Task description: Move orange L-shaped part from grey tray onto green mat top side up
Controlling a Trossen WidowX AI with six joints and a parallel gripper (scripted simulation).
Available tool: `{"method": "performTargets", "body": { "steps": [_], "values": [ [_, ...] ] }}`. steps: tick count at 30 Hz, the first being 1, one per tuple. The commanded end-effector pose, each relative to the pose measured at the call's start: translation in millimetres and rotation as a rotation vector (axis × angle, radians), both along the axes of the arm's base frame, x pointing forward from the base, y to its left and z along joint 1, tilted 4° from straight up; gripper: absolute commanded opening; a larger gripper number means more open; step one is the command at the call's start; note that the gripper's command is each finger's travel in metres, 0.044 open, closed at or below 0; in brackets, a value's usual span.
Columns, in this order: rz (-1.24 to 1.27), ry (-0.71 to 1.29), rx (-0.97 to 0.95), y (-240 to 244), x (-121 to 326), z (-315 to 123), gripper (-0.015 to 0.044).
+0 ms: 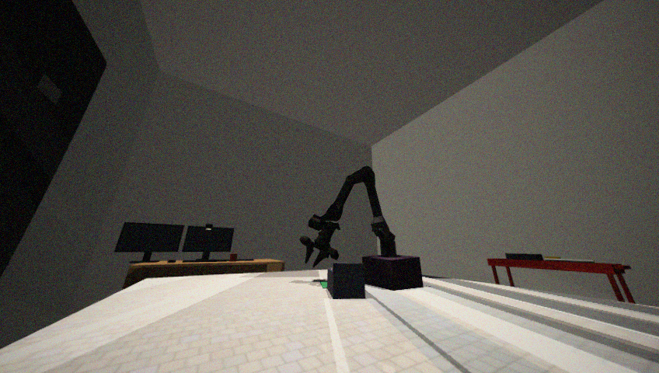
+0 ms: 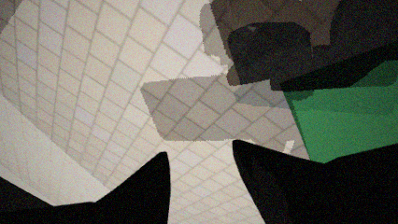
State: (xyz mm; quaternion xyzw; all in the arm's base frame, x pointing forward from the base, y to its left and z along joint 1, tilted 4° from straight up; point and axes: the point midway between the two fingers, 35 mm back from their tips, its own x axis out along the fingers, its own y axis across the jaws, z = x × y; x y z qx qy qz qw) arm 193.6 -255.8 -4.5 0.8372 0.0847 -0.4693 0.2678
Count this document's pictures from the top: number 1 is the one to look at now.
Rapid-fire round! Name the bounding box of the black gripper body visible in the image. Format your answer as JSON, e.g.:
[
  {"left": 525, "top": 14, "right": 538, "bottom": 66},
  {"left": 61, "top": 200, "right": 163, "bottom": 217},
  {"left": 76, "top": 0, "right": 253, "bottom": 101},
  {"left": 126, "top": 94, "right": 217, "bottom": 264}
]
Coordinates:
[{"left": 299, "top": 230, "right": 339, "bottom": 260}]

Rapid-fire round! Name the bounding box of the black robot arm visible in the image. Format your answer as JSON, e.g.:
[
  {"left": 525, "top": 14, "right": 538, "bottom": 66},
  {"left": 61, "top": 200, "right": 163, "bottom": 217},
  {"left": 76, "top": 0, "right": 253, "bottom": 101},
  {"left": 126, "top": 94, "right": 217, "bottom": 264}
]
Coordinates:
[{"left": 309, "top": 166, "right": 399, "bottom": 257}]

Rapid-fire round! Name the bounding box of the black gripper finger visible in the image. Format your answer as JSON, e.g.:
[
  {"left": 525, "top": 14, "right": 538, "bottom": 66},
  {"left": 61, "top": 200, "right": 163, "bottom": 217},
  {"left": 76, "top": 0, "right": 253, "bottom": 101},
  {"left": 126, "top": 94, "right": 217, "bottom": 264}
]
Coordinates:
[
  {"left": 305, "top": 244, "right": 314, "bottom": 263},
  {"left": 313, "top": 250, "right": 329, "bottom": 267}
]

